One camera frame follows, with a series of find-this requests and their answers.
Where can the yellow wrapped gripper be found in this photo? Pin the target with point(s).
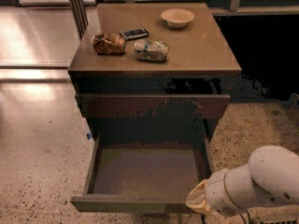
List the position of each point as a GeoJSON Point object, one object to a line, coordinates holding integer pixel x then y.
{"type": "Point", "coordinates": [217, 192]}

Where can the drawer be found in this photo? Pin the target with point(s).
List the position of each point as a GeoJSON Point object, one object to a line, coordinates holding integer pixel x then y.
{"type": "Point", "coordinates": [116, 106]}
{"type": "Point", "coordinates": [143, 178]}

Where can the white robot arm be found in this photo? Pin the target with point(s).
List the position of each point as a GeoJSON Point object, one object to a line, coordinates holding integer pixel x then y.
{"type": "Point", "coordinates": [270, 178]}

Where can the brown wooden drawer cabinet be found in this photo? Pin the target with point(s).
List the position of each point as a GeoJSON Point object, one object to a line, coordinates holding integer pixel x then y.
{"type": "Point", "coordinates": [199, 61]}

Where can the top drawer front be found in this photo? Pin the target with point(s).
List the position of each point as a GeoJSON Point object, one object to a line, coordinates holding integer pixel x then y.
{"type": "Point", "coordinates": [116, 106]}

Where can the blue tape piece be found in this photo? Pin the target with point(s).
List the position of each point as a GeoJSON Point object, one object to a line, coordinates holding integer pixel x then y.
{"type": "Point", "coordinates": [89, 136]}

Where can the white green crumpled bag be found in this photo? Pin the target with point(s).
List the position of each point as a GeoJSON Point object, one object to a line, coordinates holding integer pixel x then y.
{"type": "Point", "coordinates": [151, 51]}

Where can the dark blue snack bar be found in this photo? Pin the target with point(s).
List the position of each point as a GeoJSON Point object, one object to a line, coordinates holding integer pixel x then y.
{"type": "Point", "coordinates": [135, 34]}

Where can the brown crumpled chip bag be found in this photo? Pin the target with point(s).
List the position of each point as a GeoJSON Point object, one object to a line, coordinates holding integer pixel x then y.
{"type": "Point", "coordinates": [109, 44]}

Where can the white bowl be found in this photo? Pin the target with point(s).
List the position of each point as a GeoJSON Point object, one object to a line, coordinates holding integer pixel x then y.
{"type": "Point", "coordinates": [177, 17]}

